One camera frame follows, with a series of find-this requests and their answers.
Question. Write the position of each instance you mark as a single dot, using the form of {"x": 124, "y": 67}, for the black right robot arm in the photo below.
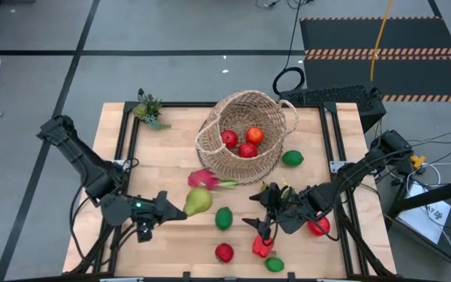
{"x": 358, "y": 170}

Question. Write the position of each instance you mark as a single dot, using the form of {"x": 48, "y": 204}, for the green lime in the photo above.
{"x": 292, "y": 157}
{"x": 274, "y": 265}
{"x": 224, "y": 218}

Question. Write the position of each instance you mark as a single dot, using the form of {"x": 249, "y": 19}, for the red apple with green leaf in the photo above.
{"x": 224, "y": 253}

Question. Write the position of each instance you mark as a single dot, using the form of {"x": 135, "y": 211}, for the woven wicker basket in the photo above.
{"x": 245, "y": 113}

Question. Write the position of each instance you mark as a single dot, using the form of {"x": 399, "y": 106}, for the black edge clamp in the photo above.
{"x": 291, "y": 276}
{"x": 186, "y": 276}

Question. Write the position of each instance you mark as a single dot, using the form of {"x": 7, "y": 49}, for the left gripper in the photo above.
{"x": 147, "y": 211}

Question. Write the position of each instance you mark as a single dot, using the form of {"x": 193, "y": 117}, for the orange-red round fruit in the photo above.
{"x": 255, "y": 135}

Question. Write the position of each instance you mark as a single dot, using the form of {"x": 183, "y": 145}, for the red bell pepper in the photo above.
{"x": 262, "y": 248}

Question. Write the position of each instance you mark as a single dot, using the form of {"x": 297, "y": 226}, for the black hazard-striped floor mat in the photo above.
{"x": 366, "y": 35}

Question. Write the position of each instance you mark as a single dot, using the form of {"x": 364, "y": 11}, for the white printed paper sheet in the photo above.
{"x": 425, "y": 219}

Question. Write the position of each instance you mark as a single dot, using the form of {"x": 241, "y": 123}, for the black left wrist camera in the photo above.
{"x": 144, "y": 233}

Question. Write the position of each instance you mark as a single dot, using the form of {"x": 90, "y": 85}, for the green succulent plant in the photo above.
{"x": 149, "y": 109}

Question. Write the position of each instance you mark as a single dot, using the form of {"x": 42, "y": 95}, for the pink dragon fruit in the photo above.
{"x": 204, "y": 179}

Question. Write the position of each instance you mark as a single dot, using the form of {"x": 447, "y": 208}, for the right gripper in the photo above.
{"x": 294, "y": 215}

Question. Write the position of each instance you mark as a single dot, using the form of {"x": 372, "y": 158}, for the silver base bracket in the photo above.
{"x": 119, "y": 162}
{"x": 337, "y": 166}

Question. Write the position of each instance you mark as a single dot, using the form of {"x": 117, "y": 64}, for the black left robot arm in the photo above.
{"x": 80, "y": 160}

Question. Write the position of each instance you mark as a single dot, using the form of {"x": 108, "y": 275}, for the black metal bar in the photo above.
{"x": 437, "y": 194}

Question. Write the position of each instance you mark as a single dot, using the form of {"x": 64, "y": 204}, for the black perforated computer case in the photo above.
{"x": 335, "y": 98}

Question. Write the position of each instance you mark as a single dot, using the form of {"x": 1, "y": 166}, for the black metal table frame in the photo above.
{"x": 178, "y": 104}

